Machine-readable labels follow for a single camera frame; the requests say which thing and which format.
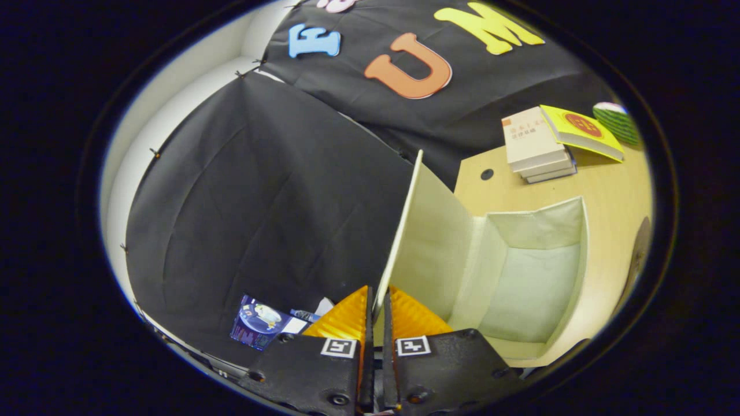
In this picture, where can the white paperback book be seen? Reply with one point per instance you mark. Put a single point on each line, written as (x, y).
(556, 178)
(549, 171)

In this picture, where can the watermelon slice plush toy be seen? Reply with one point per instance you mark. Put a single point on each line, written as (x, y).
(618, 124)

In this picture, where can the yellow book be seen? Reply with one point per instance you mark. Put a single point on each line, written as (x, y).
(607, 141)

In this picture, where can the beige fabric storage box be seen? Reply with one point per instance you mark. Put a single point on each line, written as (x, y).
(532, 289)

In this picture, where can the brown fuzzy shoe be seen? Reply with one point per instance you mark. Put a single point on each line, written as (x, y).
(640, 248)

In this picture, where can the blue printed package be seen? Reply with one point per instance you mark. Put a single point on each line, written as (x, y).
(260, 323)

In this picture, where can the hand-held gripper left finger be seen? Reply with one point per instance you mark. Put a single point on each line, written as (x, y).
(369, 358)

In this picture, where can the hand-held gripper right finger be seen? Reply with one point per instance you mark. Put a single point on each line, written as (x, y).
(388, 370)

